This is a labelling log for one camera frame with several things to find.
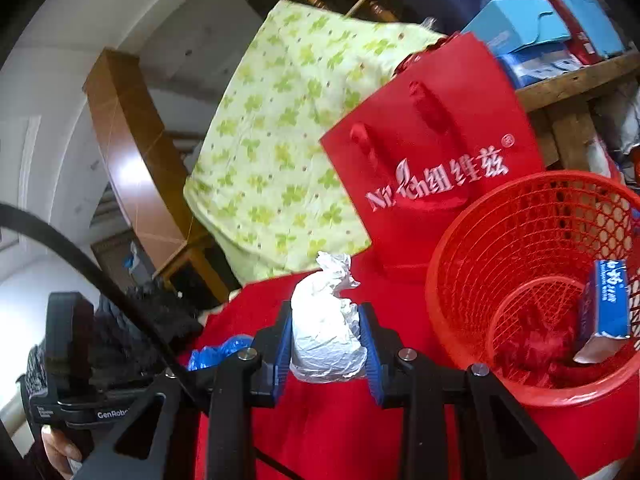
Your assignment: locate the light blue cardboard box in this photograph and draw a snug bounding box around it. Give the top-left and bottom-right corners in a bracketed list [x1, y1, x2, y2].
[460, 0, 573, 56]

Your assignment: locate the blue plastic wrapper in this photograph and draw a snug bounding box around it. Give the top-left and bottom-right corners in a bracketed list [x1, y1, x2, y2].
[187, 335, 256, 372]

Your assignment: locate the white plastic bag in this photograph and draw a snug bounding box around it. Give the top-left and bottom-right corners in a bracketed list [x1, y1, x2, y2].
[290, 251, 368, 385]

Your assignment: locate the blue and white flat box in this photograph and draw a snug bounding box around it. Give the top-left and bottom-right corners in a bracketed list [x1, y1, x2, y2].
[497, 42, 583, 88]

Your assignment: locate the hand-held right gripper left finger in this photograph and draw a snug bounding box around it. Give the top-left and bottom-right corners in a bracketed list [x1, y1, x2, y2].
[70, 300, 296, 480]

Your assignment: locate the green floral cloth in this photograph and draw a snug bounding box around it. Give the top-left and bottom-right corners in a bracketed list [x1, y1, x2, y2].
[183, 0, 448, 286]

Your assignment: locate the red paper gift bag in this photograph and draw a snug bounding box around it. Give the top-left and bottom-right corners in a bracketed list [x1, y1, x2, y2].
[320, 32, 546, 286]

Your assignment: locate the red tablecloth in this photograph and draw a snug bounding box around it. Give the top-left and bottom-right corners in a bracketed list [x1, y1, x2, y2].
[192, 255, 616, 480]

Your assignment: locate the wooden shelf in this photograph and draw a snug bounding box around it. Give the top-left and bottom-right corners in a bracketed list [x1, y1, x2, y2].
[515, 50, 640, 171]

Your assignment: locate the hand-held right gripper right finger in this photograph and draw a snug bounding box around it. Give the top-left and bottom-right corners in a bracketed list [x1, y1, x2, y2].
[357, 302, 581, 480]

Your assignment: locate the black fuzzy cloth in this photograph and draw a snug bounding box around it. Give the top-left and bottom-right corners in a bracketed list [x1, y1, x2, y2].
[95, 279, 203, 391]

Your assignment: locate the red plastic mesh basket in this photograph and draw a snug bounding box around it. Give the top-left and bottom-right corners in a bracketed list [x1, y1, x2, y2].
[425, 170, 640, 478]

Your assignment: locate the brown wooden cabinet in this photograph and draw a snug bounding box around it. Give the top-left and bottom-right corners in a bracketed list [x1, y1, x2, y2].
[82, 47, 231, 306]

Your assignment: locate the blue and white carton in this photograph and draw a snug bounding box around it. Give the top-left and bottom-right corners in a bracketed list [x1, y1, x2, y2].
[572, 259, 632, 365]

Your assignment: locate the grey speckled cloth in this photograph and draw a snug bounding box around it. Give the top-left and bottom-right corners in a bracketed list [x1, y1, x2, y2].
[20, 344, 50, 403]

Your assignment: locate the person's left hand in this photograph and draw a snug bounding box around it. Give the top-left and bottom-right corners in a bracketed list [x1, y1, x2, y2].
[40, 426, 83, 479]

